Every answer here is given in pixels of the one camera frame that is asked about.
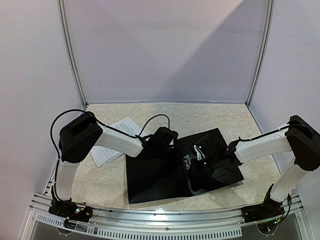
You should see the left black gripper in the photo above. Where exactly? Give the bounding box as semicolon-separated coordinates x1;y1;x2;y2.
154;145;183;164

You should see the black file folder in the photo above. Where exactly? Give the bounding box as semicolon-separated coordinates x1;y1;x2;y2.
125;128;244;204

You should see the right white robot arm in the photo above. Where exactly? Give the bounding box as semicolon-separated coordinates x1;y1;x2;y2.
189;115;320;218

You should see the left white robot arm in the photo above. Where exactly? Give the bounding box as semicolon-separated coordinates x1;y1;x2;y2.
51;111;179;217

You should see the printed paper stack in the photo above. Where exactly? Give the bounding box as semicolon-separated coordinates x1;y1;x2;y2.
90;117;143;168

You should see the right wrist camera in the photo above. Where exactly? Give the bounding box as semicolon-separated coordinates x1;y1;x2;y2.
193;144;206;161

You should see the curved aluminium rail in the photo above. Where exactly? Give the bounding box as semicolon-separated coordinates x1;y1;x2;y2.
29;192;305;228

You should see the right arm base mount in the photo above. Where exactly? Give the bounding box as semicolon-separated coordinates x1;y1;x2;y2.
241;185;292;224

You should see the right aluminium frame post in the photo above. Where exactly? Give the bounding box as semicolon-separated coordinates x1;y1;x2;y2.
245;0;275;108

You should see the perforated white cable tray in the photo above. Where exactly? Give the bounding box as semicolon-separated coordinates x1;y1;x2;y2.
30;213;243;240

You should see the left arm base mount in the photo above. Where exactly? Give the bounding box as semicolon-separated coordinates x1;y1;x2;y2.
48;192;93;223

